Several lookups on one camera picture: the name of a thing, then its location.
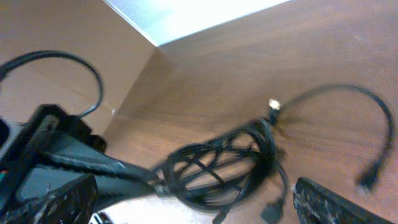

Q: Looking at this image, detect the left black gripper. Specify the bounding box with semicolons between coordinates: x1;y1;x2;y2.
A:
1;105;159;208

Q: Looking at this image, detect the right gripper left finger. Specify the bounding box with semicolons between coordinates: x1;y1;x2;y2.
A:
1;174;98;224

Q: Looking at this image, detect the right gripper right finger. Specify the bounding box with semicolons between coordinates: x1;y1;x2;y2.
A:
293;177;393;224

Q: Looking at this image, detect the thin black usb cable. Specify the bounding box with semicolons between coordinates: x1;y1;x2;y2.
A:
267;83;396;192

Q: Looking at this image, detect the thick black cable bundle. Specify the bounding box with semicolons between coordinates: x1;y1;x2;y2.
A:
150;118;292;224

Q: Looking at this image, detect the left camera cable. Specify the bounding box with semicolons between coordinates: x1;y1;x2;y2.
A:
0;49;105;121

